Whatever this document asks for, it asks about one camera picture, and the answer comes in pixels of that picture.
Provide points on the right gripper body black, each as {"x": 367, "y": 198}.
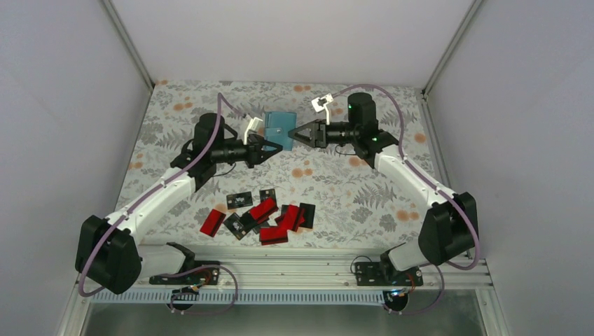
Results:
{"x": 342, "y": 138}

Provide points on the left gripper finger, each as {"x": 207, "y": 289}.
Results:
{"x": 256, "y": 139}
{"x": 268, "y": 150}

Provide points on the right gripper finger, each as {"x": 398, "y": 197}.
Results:
{"x": 305, "y": 129}
{"x": 303, "y": 137}

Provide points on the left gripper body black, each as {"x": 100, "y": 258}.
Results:
{"x": 250, "y": 159}

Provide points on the teal leather card holder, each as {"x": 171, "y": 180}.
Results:
{"x": 277, "y": 125}

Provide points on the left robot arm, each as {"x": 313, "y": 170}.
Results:
{"x": 109, "y": 250}

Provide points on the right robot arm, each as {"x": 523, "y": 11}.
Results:
{"x": 450, "y": 224}

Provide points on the small black card top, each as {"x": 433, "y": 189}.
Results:
{"x": 267, "y": 194}

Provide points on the black vip card upper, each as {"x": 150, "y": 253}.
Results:
{"x": 239, "y": 200}

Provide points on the red black card centre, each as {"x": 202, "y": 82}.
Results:
{"x": 258, "y": 214}

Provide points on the black card lower left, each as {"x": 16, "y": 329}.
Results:
{"x": 234, "y": 224}

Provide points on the black card far right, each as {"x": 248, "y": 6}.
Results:
{"x": 307, "y": 215}

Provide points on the floral table mat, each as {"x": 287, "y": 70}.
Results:
{"x": 356, "y": 206}

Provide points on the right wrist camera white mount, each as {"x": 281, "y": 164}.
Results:
{"x": 321, "y": 105}

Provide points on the aluminium rail base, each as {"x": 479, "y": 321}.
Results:
{"x": 284, "y": 268}

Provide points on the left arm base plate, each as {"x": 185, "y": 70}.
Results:
{"x": 192, "y": 270}

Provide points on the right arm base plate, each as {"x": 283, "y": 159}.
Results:
{"x": 376, "y": 274}

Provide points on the perforated cable duct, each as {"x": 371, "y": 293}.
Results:
{"x": 252, "y": 297}

